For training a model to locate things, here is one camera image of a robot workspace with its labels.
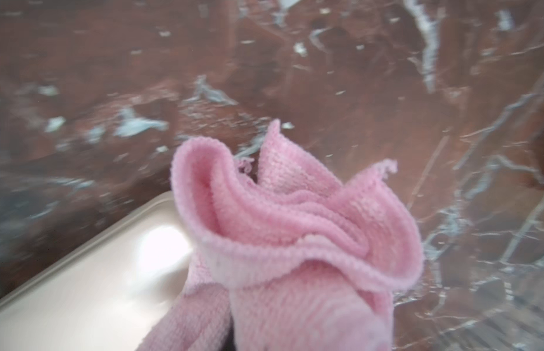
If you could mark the pink microfibre cloth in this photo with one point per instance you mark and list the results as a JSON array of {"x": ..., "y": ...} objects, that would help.
[{"x": 293, "y": 259}]

